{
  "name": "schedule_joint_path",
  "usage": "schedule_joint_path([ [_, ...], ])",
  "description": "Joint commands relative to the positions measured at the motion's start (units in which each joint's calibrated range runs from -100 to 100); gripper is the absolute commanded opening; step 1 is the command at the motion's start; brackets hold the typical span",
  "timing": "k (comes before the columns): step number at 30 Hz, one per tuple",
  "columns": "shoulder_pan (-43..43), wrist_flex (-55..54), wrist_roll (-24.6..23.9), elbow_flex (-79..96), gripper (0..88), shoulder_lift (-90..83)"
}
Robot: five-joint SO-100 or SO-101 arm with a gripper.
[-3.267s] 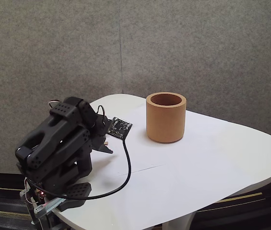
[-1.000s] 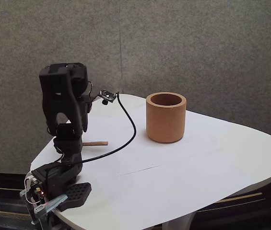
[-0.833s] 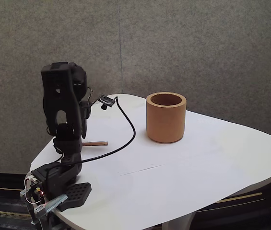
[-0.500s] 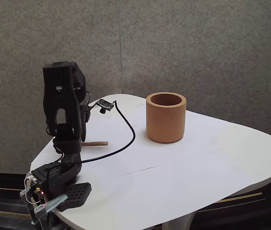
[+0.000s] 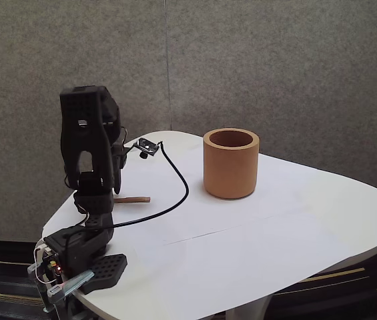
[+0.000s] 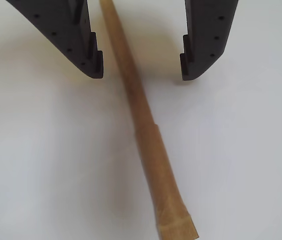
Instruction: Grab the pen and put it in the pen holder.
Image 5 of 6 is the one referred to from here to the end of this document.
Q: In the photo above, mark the brown cork pen holder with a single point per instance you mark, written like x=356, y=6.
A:
x=230, y=170

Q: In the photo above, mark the white table leg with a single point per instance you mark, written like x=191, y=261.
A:
x=246, y=308

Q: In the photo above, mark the grey metal table clamp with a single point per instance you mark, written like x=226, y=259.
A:
x=71, y=283

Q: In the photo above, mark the bare camera circuit board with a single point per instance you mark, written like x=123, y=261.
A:
x=147, y=146

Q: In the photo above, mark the wooden pen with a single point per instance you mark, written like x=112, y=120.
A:
x=134, y=200

